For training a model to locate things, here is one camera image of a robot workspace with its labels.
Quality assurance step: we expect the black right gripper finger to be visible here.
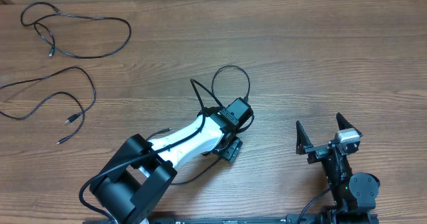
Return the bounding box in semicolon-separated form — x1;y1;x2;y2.
336;113;363;137
296;121;313;155

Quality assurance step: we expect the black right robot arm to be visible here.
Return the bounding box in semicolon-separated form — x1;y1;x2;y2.
296;113;380;223

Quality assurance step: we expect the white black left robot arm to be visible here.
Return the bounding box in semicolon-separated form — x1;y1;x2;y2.
78;96;254;223

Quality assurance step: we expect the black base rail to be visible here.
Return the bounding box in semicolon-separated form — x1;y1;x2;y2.
82;213;380;224

